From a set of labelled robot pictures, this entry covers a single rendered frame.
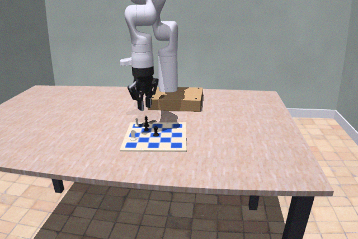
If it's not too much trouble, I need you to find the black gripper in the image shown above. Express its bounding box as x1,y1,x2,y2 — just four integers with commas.
128,66,159,111

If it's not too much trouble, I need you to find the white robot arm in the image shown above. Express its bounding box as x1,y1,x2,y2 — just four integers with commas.
120,0,178,92

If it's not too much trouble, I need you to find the white knight chess piece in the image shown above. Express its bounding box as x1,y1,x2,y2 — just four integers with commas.
130,129,136,141

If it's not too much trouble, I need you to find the blue and cream chessboard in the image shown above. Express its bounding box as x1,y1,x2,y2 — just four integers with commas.
120,122,186,152

